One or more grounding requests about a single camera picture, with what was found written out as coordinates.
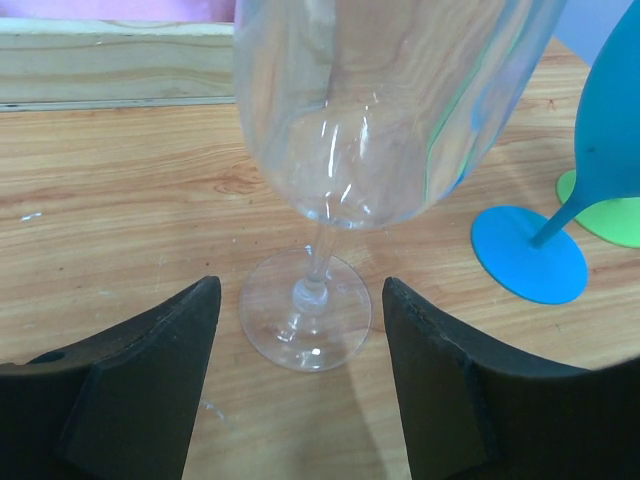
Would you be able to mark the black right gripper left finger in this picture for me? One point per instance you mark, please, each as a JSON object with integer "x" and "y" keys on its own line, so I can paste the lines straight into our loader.
{"x": 120, "y": 404}

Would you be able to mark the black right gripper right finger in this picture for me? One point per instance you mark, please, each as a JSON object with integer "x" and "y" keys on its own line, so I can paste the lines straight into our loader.
{"x": 474, "y": 407}

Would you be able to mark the blue wine glass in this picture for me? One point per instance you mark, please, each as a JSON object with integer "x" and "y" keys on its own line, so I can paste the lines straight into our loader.
{"x": 532, "y": 256}

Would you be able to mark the green wine glass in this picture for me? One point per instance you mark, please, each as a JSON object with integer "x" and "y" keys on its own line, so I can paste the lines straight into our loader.
{"x": 614, "y": 220}

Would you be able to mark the clear wine glass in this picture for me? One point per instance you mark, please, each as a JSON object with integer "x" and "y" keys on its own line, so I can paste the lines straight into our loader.
{"x": 361, "y": 115}

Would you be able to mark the wooden clothes rack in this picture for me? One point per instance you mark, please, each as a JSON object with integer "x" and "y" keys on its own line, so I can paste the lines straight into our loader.
{"x": 51, "y": 65}

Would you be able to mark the pink t-shirt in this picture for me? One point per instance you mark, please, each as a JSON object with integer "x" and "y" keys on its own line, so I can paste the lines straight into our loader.
{"x": 122, "y": 10}

